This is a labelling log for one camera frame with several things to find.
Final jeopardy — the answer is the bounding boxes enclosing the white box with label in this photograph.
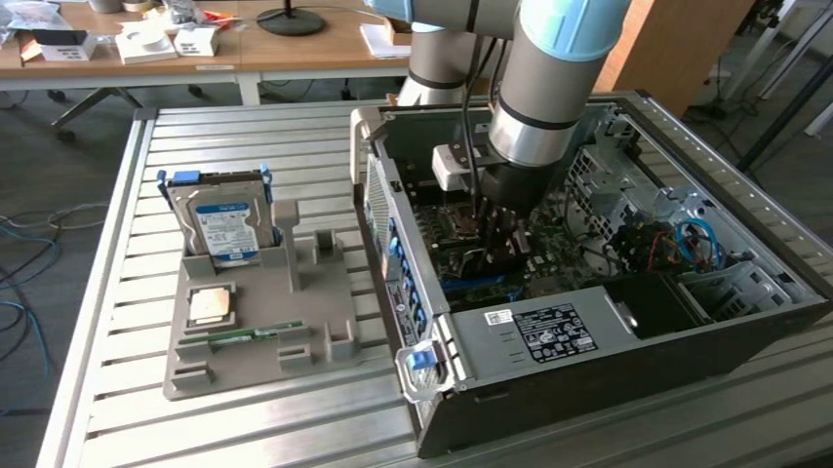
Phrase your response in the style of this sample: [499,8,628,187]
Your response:
[174,26,220,58]

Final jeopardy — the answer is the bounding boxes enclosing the grey plastic parts rack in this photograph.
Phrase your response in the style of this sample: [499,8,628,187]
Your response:
[160,198,366,402]

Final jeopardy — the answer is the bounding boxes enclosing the silver disk bay cage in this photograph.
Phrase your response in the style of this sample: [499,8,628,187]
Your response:
[565,101,808,318]

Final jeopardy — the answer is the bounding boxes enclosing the metal CPU socket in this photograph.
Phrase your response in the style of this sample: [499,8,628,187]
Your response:
[437,204,487,243]

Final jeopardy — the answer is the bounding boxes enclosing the black round lamp base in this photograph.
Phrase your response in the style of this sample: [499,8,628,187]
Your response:
[255,0,327,38]

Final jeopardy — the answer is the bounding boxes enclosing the grey power supply unit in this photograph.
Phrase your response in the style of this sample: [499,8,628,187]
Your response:
[447,275,714,386]

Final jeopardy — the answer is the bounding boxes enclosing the green motherboard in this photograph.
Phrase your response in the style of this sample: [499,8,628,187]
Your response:
[390,165,613,313]

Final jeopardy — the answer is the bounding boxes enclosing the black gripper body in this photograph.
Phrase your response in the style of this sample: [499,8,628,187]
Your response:
[478,160,565,218]

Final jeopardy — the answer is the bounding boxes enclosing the green RAM stick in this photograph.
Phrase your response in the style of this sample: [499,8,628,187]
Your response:
[179,319,307,348]

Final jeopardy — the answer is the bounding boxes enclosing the wooden cabinet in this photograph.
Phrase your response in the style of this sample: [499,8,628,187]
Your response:
[592,0,756,118]

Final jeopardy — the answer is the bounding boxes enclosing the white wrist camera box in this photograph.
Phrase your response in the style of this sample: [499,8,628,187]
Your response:
[433,142,497,192]

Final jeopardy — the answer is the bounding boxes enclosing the white paper stack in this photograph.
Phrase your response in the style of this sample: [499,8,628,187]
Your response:
[359,22,413,59]

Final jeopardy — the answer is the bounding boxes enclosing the blue expansion slot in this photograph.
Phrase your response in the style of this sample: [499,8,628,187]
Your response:
[442,274,510,293]

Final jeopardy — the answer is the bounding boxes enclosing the silver CPU chip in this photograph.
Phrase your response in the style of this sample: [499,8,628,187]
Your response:
[186,288,235,329]

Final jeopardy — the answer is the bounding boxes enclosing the hard disk in blue caddy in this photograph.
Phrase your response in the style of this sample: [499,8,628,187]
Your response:
[156,164,283,268]

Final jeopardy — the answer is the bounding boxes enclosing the black slanted stand pole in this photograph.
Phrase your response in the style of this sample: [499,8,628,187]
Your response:
[738,0,833,172]

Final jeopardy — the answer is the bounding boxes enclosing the grey floor cable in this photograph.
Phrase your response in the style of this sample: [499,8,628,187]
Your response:
[0,202,110,230]

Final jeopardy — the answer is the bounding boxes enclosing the open black PC case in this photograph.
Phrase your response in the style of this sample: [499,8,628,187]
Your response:
[349,90,833,459]

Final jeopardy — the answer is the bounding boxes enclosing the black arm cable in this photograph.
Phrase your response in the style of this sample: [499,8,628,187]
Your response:
[458,36,502,211]

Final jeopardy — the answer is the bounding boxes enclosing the white tape roll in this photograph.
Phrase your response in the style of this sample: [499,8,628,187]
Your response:
[123,28,164,53]

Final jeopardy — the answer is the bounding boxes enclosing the wooden desk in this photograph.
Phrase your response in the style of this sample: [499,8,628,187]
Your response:
[236,0,418,106]
[0,0,262,142]

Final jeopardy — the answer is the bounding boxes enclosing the coloured wire bundle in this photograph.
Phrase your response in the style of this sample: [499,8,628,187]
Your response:
[617,221,678,274]

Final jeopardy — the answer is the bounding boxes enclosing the white box black lid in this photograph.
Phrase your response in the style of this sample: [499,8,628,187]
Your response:
[31,28,99,62]

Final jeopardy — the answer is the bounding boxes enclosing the blue floor cable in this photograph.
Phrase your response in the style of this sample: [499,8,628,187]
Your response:
[0,214,64,415]

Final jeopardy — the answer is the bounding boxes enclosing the white box under tape roll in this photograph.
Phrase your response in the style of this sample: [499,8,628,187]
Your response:
[115,26,179,65]

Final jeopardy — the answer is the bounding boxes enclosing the blue case release latch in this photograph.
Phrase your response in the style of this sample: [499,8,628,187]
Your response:
[403,340,437,376]

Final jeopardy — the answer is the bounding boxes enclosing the blue disk wire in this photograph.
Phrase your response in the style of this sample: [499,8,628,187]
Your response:
[676,218,725,272]

